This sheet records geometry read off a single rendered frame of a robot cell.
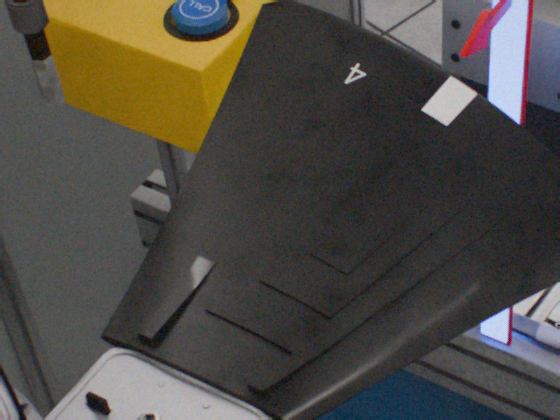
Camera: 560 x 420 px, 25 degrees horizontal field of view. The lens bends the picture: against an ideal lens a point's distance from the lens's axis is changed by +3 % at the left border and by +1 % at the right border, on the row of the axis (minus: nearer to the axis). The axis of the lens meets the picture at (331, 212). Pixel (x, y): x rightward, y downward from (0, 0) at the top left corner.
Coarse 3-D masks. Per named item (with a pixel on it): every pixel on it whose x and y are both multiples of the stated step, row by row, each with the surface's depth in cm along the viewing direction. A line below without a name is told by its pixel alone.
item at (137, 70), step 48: (48, 0) 94; (96, 0) 94; (144, 0) 93; (240, 0) 93; (96, 48) 92; (144, 48) 89; (192, 48) 89; (240, 48) 91; (96, 96) 96; (144, 96) 93; (192, 96) 90; (192, 144) 94
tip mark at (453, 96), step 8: (448, 80) 67; (456, 80) 67; (448, 88) 66; (456, 88) 66; (464, 88) 66; (440, 96) 66; (448, 96) 66; (456, 96) 66; (464, 96) 66; (472, 96) 66; (432, 104) 65; (440, 104) 65; (448, 104) 66; (456, 104) 66; (464, 104) 66; (432, 112) 65; (440, 112) 65; (448, 112) 65; (456, 112) 65; (440, 120) 65; (448, 120) 65
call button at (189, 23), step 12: (180, 0) 91; (192, 0) 91; (204, 0) 91; (216, 0) 91; (180, 12) 90; (192, 12) 90; (204, 12) 90; (216, 12) 90; (228, 12) 91; (180, 24) 90; (192, 24) 89; (204, 24) 89; (216, 24) 90
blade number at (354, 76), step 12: (348, 60) 66; (360, 60) 66; (336, 72) 66; (348, 72) 66; (360, 72) 66; (372, 72) 66; (336, 84) 65; (348, 84) 65; (360, 84) 65; (360, 96) 65
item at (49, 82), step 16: (16, 0) 37; (32, 0) 37; (16, 16) 37; (32, 16) 37; (32, 32) 37; (32, 48) 38; (48, 48) 38; (32, 64) 39; (48, 64) 38; (48, 80) 39; (48, 96) 39; (64, 96) 40
